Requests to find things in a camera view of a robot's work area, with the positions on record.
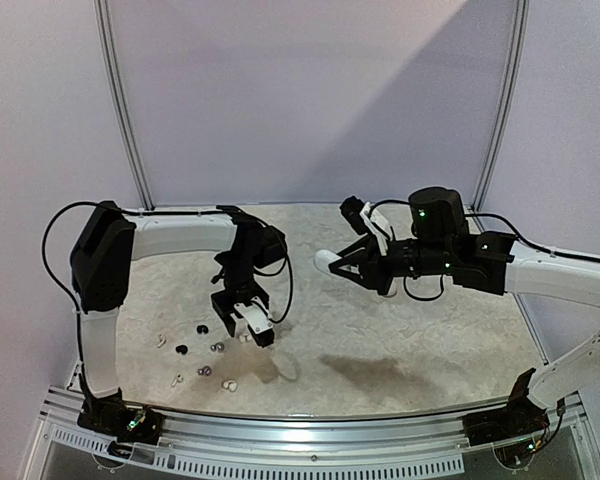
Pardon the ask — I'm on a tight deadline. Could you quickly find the white oval charging case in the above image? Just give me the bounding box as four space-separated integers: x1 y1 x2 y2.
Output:
313 249 341 274

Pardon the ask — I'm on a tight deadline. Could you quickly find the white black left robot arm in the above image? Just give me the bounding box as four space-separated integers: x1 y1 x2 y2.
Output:
70 202 287 434

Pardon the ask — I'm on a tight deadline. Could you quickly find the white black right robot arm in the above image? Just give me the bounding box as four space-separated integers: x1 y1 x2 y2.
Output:
314 186 600 436

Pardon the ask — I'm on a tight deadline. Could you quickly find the round white pink case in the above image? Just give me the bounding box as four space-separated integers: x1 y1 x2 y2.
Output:
384 285 397 298

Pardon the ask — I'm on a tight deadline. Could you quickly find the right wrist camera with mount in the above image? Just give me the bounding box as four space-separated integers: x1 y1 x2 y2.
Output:
340 196 393 256

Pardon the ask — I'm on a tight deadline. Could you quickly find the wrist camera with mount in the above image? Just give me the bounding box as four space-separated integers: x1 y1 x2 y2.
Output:
234 300 275 348
340 196 393 256

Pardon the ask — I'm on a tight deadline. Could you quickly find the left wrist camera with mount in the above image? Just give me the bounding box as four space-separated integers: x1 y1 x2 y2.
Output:
234 300 275 348

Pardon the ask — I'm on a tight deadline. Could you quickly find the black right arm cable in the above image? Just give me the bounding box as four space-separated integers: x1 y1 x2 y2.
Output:
369 199 600 301

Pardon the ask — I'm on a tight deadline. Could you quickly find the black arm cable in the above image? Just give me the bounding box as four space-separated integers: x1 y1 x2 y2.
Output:
369 199 600 301
41 201 295 391

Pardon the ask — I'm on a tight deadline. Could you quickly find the aluminium front rail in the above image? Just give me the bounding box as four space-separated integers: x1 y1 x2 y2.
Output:
30 387 557 464

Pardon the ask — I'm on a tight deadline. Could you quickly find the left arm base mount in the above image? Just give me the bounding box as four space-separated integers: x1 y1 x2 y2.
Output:
77 395 165 445

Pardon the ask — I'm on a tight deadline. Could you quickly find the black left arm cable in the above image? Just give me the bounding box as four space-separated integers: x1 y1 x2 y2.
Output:
41 201 295 391

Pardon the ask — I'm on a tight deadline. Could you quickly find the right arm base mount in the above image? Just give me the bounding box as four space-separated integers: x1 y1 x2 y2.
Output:
462 399 549 446

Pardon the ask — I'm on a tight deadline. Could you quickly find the white slotted cable duct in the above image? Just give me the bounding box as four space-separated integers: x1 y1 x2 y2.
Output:
40 426 466 479

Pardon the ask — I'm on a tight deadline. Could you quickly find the aluminium corner frame post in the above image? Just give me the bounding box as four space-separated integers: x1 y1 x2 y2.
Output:
470 0 530 211

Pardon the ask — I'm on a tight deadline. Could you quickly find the aluminium left frame post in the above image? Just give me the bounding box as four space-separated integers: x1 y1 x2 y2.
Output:
94 0 155 210

